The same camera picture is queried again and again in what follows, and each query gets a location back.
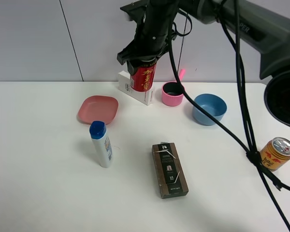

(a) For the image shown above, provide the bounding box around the red herbal tea can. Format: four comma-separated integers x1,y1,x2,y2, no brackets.
130,58,158,92

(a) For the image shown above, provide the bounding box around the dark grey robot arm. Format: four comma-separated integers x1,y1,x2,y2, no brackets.
117,0,290,127

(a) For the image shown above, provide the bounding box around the pink square plate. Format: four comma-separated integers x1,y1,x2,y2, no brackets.
77,95,118,125

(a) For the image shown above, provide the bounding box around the white carton box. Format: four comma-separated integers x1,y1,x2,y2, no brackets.
117,71,155,105

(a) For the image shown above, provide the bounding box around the white bottle blue cap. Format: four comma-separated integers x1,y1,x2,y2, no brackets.
89,121,113,168

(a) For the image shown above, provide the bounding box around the blue bowl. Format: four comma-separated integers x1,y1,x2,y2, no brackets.
192,93,227,126

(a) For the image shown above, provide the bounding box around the gold energy drink can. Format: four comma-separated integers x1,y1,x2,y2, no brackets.
260,137,290,172

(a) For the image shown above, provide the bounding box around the brown coffee capsule box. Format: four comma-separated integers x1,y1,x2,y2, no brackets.
152,143,189,199

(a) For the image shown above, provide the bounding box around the black cable bundle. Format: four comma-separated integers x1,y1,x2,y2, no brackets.
168,0,290,232

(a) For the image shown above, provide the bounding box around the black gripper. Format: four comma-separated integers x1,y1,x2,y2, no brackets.
117,0,178,75

